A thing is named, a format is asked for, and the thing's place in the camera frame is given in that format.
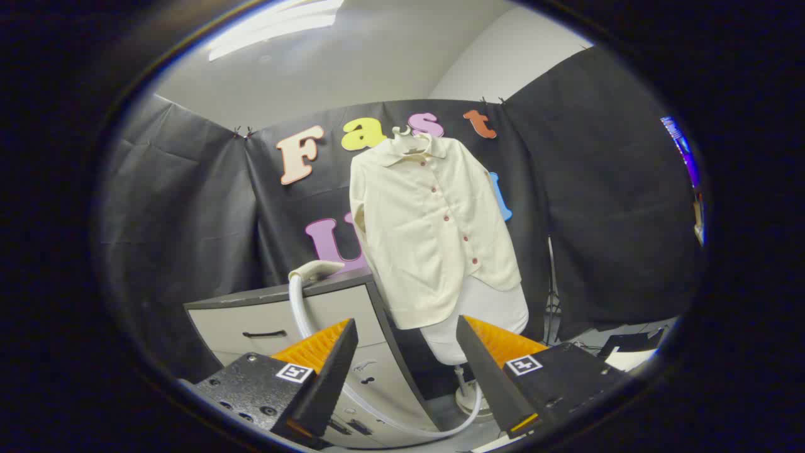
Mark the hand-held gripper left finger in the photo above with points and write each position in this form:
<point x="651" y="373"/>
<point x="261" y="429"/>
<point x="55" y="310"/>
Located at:
<point x="330" y="377"/>

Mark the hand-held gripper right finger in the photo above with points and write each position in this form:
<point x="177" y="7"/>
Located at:
<point x="487" y="371"/>

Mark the white garment steamer head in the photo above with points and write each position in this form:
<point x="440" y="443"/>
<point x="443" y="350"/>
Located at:
<point x="314" y="270"/>

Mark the cream button-up shirt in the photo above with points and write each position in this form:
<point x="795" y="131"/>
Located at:
<point x="427" y="239"/>

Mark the white mannequin stand base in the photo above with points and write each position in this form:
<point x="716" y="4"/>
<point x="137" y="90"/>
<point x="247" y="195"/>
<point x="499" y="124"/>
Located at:
<point x="468" y="399"/>

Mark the white mannequin torso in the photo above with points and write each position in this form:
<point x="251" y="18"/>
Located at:
<point x="484" y="308"/>

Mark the grey drawer cabinet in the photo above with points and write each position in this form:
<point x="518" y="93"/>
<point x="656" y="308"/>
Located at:
<point x="346" y="314"/>

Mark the white paper sheet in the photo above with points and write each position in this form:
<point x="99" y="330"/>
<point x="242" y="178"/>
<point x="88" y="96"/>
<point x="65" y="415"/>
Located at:
<point x="629" y="360"/>

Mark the black backdrop cloth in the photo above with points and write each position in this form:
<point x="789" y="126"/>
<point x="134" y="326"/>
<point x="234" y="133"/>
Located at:
<point x="188" y="207"/>

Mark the white plastic hanger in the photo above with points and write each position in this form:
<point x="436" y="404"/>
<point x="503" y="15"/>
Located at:
<point x="405" y="135"/>

